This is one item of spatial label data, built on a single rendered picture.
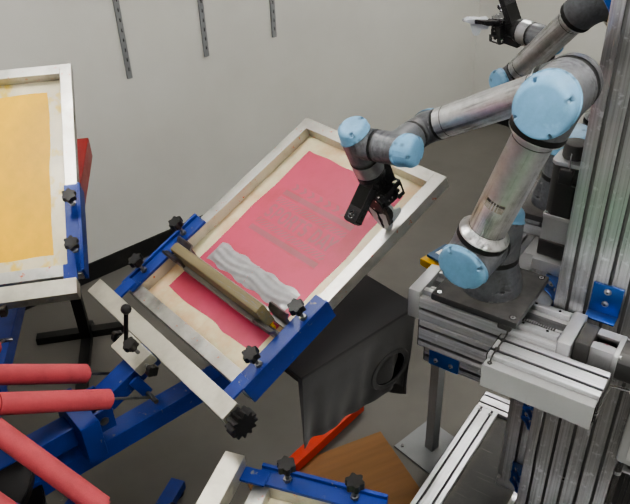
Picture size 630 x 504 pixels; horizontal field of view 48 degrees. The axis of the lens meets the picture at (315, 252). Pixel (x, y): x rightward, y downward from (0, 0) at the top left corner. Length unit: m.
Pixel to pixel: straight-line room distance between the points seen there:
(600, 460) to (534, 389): 0.57
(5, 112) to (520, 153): 1.75
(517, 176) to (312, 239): 0.74
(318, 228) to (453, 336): 0.48
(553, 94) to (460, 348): 0.81
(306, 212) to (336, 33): 2.78
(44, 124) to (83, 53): 1.30
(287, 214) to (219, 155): 2.31
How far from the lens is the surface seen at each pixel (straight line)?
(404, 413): 3.23
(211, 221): 2.19
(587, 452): 2.28
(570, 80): 1.38
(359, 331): 2.16
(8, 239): 2.36
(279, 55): 4.48
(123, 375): 1.91
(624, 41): 1.65
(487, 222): 1.54
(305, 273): 1.94
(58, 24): 3.73
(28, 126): 2.56
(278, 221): 2.11
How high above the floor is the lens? 2.33
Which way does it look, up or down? 34 degrees down
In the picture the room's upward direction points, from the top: 2 degrees counter-clockwise
